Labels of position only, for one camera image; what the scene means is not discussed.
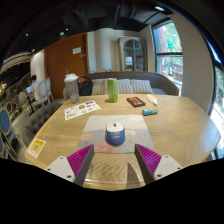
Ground white tube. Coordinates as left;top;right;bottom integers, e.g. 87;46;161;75
145;93;159;107

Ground clear shaker bottle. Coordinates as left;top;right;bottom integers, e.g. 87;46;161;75
63;73;81;104

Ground grey tufted armchair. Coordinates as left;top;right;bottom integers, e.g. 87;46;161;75
21;101;66;148

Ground ceiling lights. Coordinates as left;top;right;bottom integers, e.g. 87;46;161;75
24;4;167;37

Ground white and blue computer mouse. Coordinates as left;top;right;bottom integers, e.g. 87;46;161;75
104;121;126;147

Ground striped sofa cushion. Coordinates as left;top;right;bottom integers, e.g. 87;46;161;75
129;79;155;95
104;78;134;95
91;78;107;96

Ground black-framed window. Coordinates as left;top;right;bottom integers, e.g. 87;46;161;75
152;21;184;93
206;39;224;159

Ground yellow code sticker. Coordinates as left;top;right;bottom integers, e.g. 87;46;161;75
26;137;47;159

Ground brown wooden door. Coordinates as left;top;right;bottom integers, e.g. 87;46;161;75
43;32;90;100

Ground white sticker sheet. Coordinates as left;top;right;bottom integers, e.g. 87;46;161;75
63;100;102;122

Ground white chairs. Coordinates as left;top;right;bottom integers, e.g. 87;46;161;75
33;78;54;104

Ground glass-door cabinet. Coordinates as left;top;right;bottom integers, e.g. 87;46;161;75
117;35;148;73

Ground blue chairs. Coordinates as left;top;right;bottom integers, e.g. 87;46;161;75
0;94;21;161

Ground person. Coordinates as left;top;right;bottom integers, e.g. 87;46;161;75
25;74;41;94

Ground green drink can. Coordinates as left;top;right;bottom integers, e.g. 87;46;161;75
107;77;119;103

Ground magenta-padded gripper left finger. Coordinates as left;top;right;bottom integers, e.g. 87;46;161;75
44;143;95;187

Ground black backpack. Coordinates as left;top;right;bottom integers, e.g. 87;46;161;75
77;76;94;97

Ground teal eraser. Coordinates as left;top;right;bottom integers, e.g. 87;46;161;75
141;108;159;117

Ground black and red case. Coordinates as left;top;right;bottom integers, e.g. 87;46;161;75
126;96;147;108

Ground grey curved sofa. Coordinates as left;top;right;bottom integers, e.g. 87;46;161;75
76;71;180;97

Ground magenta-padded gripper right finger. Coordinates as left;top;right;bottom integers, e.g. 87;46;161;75
134;143;184;185

